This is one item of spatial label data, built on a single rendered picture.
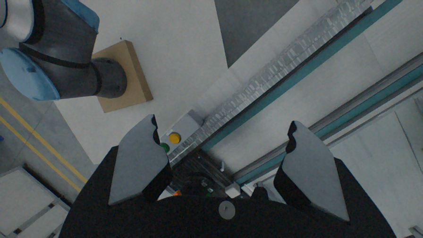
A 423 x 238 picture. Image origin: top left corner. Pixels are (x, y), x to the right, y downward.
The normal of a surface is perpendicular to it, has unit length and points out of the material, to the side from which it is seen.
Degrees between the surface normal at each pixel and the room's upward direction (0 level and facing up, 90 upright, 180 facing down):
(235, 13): 1
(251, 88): 0
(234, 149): 0
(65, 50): 60
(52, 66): 46
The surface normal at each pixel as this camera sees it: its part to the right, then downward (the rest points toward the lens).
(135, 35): -0.11, 0.34
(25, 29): 0.36, 0.73
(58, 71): 0.64, 0.62
